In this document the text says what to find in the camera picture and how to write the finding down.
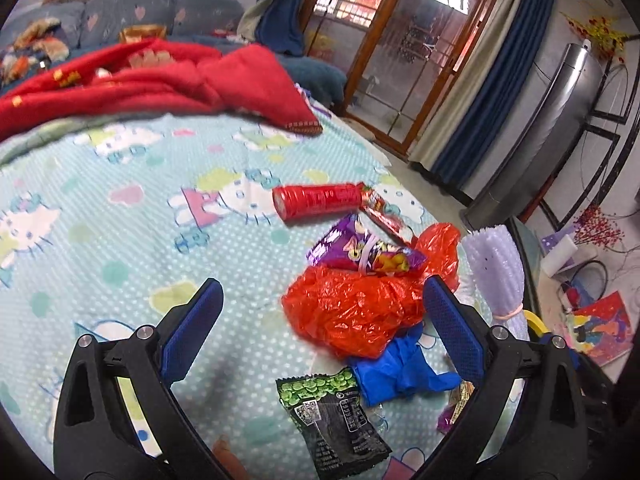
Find short beige curtain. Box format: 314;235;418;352
236;0;273;41

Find long blue curtain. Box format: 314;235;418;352
430;0;561;201

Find black and green snack packet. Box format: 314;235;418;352
276;367;393;480

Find white foam box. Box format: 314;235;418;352
540;235;598;278

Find blue grey sofa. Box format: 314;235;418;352
0;0;348;116

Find long beige curtain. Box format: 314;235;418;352
407;0;538;171

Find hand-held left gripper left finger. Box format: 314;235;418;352
54;278;236;480

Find red cylindrical tube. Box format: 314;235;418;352
272;182;362;222

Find red berry branch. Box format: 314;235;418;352
572;205;626;251

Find purple snack packet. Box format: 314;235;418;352
306;212;428;277

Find small colourful wrapper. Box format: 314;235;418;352
436;380;476;436

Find yellow rimmed bin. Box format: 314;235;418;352
522;310;548;336

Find wooden framed glass door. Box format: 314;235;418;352
300;0;506;158

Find colourful picture book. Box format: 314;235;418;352
565;292;633;368

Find orange packet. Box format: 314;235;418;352
118;25;167;43

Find red blanket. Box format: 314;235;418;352
0;37;323;143

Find grey tower air conditioner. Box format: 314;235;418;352
460;42;603;233

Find red plastic bag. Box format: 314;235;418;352
281;222;462;361

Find cartoon cat printed blanket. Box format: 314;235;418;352
0;97;521;480

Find red snack wrapper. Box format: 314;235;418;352
359;183;416;246

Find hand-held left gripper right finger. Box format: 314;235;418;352
410;275;591;480

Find yellow artificial flowers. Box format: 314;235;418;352
565;12;633;61

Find short blue curtain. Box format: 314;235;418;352
255;0;331;58

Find pile of colourful clothes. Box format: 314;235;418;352
0;17;71;86

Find blue plastic glove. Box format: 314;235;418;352
348;322;460;408

